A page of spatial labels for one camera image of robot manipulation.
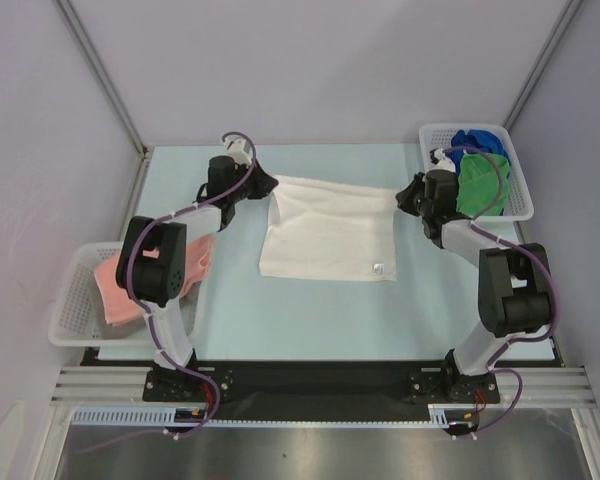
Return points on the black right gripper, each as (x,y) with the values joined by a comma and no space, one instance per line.
(413,195)

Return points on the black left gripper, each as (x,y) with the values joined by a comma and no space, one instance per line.
(263,183)

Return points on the white towel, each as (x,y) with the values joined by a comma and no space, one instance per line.
(327,231)

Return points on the pink towel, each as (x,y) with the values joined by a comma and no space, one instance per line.
(120,309)

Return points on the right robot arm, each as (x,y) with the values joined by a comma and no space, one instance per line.
(517,300)

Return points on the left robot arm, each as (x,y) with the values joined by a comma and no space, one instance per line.
(152,262)

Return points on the white basket with towels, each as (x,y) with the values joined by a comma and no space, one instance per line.
(519,206)

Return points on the green towel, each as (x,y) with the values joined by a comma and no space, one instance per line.
(478,184)

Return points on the blue towel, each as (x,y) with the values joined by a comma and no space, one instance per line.
(483,140)

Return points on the empty white perforated basket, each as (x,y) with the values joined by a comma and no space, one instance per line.
(77,318)

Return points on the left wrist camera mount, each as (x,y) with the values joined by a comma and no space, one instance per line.
(239,150)

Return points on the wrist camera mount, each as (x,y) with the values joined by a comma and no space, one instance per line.
(239,150)
(441,161)

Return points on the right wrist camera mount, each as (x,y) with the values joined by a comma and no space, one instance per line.
(441,161)

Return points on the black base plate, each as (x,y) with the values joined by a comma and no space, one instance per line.
(365,392)

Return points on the left aluminium frame post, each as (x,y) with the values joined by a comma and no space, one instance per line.
(96,65)

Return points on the aluminium frame post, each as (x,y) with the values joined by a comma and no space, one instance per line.
(557,35)
(96,65)

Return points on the aluminium rail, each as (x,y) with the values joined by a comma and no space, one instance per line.
(80,386)

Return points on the right aluminium frame post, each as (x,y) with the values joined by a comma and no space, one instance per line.
(557,35)

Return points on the grey slotted cable duct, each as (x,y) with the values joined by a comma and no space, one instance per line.
(139,416)

